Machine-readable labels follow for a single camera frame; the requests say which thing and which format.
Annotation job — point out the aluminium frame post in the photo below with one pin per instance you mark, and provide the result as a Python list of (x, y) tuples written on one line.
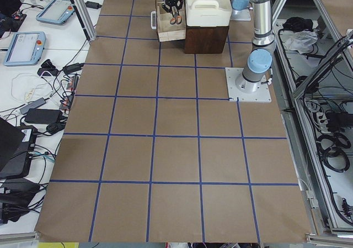
[(84, 19)]

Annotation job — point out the blue teach pendant near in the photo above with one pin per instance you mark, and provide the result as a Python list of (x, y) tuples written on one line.
[(25, 49)]

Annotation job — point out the dark wooden drawer cabinet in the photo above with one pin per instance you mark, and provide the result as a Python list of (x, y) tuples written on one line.
[(205, 40)]

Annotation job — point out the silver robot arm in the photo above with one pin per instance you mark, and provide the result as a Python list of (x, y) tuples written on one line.
[(260, 59)]

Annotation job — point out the orange grey scissors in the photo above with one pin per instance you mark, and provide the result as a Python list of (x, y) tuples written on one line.
[(176, 21)]

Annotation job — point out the blue teach pendant far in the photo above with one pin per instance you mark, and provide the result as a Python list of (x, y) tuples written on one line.
[(56, 12)]

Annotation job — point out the white crumpled cloth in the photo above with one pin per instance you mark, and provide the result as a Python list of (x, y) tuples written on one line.
[(303, 41)]

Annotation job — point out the white plastic tray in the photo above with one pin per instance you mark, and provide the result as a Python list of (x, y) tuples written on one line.
[(208, 13)]

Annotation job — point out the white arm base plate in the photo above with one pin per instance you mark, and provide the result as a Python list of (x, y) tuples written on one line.
[(240, 90), (241, 15)]

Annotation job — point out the blue teach pendant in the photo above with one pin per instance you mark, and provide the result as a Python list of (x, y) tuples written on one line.
[(56, 12), (25, 49)]

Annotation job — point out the light wooden drawer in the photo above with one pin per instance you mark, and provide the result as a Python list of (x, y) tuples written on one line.
[(166, 31)]

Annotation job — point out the black power adapter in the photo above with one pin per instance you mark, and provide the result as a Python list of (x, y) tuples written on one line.
[(43, 116)]

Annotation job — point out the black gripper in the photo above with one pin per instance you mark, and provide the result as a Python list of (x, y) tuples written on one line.
[(174, 1)]

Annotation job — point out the black laptop computer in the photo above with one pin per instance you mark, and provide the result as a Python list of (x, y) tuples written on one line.
[(17, 142)]

